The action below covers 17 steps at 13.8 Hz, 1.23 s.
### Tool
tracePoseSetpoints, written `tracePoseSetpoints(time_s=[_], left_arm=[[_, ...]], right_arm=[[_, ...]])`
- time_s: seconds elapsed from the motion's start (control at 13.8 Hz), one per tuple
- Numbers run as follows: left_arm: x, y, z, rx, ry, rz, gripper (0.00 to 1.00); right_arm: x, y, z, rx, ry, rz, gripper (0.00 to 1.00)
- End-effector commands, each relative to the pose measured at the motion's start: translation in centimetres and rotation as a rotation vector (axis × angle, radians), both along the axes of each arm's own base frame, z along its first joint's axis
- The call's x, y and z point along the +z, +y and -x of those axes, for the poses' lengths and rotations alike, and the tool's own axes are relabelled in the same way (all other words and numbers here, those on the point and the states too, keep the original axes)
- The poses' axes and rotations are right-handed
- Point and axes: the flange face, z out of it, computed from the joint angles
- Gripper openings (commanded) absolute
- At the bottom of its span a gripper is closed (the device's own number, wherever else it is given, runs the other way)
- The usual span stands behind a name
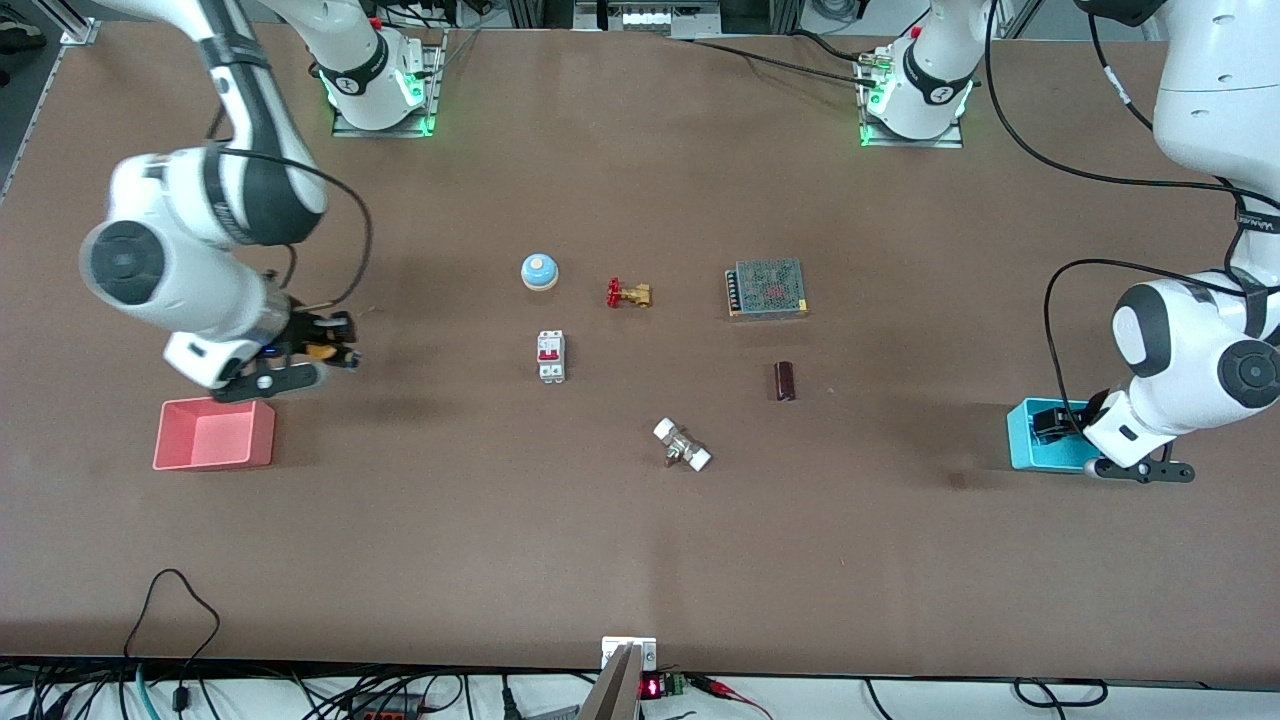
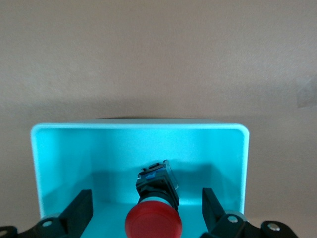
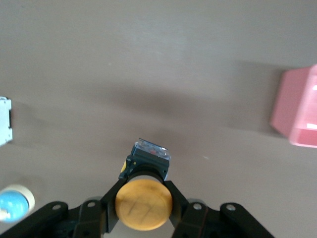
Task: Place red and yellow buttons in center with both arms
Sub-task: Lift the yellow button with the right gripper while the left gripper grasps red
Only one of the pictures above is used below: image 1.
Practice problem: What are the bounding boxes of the cyan plastic bin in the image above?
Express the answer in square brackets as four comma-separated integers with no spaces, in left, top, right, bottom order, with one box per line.
[1006,397,1103,473]

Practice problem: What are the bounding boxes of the pink plastic bin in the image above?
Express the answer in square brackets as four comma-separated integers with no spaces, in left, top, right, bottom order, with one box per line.
[152,398,276,471]

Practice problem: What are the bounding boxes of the metal mesh power supply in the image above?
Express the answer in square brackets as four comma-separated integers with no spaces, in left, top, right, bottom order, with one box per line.
[726,258,809,321]

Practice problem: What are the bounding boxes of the metal fitting white caps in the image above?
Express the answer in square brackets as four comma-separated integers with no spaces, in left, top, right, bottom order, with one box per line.
[652,417,713,472]

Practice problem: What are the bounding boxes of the grey metal beam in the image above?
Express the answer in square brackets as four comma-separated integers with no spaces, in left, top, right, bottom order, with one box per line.
[578,644,643,720]

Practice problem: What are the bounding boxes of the red clip lead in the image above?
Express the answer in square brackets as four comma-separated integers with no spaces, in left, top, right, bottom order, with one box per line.
[690,675,773,720]

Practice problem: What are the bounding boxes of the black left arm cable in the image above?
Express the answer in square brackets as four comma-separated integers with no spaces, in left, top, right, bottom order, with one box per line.
[985,0,1280,436]

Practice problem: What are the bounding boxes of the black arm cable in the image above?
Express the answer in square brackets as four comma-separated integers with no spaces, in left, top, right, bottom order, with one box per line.
[205,145,374,311]
[985,0,1280,436]

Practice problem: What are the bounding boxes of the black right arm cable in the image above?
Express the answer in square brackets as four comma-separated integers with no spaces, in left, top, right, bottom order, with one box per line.
[205,145,374,311]

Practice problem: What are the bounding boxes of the black coiled cable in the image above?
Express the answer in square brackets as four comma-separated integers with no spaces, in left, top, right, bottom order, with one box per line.
[1012,678,1109,709]

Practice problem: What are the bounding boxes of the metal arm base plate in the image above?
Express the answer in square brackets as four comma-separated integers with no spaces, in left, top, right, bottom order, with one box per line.
[331,28,447,139]
[858,45,965,150]

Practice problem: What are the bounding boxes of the black looped cable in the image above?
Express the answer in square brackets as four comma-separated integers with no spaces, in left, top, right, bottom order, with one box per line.
[122,568,223,693]

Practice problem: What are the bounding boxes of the white metal bracket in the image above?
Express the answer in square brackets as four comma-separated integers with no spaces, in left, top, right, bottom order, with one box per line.
[601,636,659,673]

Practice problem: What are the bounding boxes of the aluminium frame rail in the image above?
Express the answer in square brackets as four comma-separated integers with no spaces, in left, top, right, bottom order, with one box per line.
[574,0,723,37]

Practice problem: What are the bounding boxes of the black cable on table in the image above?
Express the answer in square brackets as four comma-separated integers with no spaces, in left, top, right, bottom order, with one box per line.
[665,28,886,79]

